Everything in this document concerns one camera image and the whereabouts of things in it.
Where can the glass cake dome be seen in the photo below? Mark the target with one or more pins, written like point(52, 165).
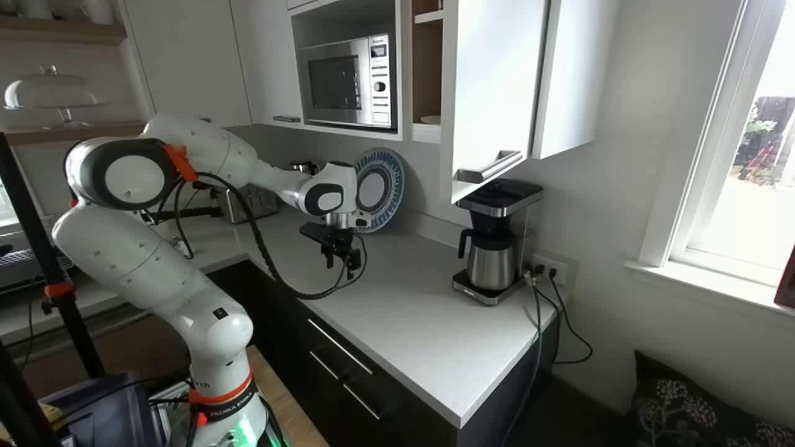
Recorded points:
point(51, 91)

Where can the plain black pole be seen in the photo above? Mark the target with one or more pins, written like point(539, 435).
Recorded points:
point(20, 405)

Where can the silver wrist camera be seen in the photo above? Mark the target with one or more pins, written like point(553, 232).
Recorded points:
point(351, 219)

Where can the blue grey bag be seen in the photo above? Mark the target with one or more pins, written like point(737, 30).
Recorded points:
point(107, 413)

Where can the blue patterned decorative plate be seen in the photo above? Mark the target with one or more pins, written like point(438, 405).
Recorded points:
point(375, 189)

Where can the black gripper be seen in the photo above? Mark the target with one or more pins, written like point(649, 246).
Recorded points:
point(320, 232)

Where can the black camera stand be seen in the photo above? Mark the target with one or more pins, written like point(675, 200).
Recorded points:
point(188, 211)

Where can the dark floral sofa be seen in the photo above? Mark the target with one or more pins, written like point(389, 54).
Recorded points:
point(697, 413)

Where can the white framed window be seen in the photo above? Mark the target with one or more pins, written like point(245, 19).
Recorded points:
point(747, 208)

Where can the black base cabinet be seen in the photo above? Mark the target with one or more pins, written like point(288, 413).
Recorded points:
point(399, 422)

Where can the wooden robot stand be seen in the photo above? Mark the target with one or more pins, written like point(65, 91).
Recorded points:
point(286, 405)

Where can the black tripod pole orange clamp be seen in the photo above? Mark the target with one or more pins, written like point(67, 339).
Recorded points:
point(51, 256)

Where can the silver microwave oven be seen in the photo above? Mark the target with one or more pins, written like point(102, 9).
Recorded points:
point(338, 82)

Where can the steel black coffee maker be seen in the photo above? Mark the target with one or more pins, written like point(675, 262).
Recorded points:
point(492, 264)

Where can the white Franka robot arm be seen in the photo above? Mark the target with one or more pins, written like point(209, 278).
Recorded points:
point(164, 282)

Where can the white wall power outlet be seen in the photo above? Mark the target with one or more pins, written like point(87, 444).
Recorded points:
point(551, 268)

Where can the plain white cabinet door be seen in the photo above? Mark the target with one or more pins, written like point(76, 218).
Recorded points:
point(574, 76)

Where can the narrow white cupboard door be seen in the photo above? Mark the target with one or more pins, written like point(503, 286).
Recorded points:
point(265, 59)

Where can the wooden shelf under dome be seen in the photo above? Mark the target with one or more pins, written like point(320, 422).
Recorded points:
point(51, 132)

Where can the wide white cupboard door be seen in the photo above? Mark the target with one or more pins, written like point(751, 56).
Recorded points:
point(189, 59)

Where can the thin wooden wall shelf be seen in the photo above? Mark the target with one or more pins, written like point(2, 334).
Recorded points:
point(59, 30)

